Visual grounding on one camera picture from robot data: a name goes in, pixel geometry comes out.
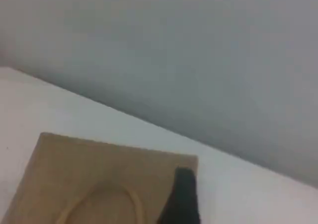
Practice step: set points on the brown jute tote bag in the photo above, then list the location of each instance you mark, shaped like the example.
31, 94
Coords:
87, 174

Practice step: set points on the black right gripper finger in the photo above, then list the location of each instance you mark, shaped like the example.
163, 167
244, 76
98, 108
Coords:
183, 201

